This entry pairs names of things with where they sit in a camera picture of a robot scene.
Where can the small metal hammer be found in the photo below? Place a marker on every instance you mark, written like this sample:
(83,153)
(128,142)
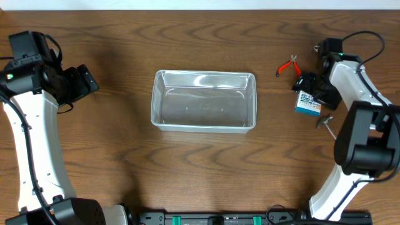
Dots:
(324,121)

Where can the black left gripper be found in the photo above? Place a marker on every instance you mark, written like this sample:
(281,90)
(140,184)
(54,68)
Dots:
(78,89)

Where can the clear plastic storage container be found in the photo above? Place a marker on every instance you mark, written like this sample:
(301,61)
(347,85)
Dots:
(204,101)

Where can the blue white screw box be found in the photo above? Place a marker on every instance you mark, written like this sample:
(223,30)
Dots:
(305,104)

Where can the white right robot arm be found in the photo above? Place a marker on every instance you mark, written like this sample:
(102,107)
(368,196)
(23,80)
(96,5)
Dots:
(366,149)

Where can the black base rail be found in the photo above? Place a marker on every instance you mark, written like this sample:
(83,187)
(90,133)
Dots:
(276,216)

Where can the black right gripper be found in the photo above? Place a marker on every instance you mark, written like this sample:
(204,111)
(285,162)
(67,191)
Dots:
(331,100)

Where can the red handled pliers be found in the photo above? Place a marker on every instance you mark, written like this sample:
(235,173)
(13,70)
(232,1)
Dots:
(292,62)

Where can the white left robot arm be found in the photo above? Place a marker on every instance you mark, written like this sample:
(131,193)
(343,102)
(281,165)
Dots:
(34,90)

